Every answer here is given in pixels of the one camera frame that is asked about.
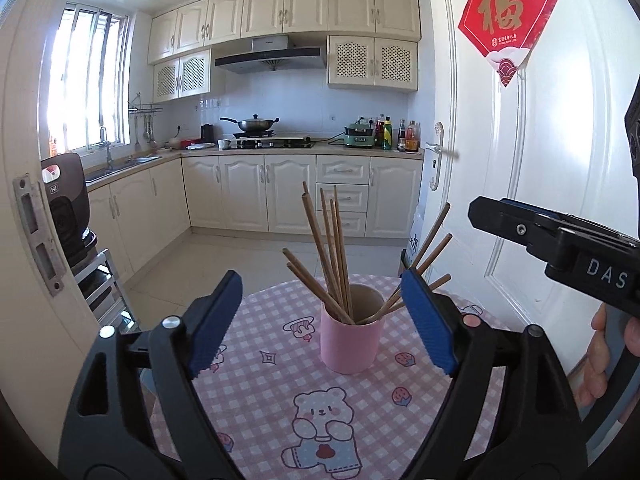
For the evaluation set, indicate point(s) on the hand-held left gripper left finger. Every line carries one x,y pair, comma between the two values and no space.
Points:
220,325

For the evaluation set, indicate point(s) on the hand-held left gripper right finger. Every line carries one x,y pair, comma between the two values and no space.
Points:
430,320

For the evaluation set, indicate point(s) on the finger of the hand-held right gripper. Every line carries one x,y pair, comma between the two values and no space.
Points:
520,230
545,211

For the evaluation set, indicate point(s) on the pink cup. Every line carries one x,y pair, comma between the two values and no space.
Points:
350,345

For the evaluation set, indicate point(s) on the bunch of wooden chopsticks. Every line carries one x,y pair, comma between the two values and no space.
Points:
336,260

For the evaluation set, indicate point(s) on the person's right hand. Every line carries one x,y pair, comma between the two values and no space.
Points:
595,375

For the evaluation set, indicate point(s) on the white door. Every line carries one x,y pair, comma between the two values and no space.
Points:
500,150

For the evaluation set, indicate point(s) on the pink checked tablecloth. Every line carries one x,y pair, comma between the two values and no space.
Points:
260,390

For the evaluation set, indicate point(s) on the white plastic bag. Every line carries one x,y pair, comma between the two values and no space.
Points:
415,242

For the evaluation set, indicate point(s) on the metal rack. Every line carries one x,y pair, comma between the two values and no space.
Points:
102,290

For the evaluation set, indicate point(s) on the cream lower kitchen cabinets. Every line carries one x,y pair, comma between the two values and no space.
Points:
240,190

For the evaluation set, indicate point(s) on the cream kitchen cabinets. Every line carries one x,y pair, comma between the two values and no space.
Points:
240,190
300,5

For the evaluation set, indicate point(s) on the dark sauce bottle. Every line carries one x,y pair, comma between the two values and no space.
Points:
401,137

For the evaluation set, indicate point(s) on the green bottle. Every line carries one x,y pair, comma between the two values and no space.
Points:
387,137

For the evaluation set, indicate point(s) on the red capped bottle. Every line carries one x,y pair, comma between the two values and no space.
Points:
379,132

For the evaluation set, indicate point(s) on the small white cup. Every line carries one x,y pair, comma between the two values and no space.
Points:
224,144

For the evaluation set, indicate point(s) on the steel sink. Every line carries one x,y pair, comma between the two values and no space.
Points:
127,164

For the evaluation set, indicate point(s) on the green electric cooker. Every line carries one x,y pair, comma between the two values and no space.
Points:
359,136

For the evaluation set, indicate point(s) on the gas stove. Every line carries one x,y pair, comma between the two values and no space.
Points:
272,142

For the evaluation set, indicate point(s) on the black kettle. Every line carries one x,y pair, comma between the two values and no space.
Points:
208,133

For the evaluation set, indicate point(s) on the steel wok with lid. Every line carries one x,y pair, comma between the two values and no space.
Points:
252,123

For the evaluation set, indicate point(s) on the metal door strike plate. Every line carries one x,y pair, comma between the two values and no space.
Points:
37,232

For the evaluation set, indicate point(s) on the red door poster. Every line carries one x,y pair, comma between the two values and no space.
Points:
505,10

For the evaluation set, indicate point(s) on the chrome faucet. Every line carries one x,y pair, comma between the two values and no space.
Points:
106,147

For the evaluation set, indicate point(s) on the range hood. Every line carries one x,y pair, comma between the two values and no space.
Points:
270,57

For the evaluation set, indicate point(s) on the window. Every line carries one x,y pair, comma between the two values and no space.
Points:
85,80

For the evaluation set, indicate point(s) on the cream upper kitchen cabinets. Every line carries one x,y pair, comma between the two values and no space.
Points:
300,5

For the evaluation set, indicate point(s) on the wall utensil rack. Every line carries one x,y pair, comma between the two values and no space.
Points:
145,110

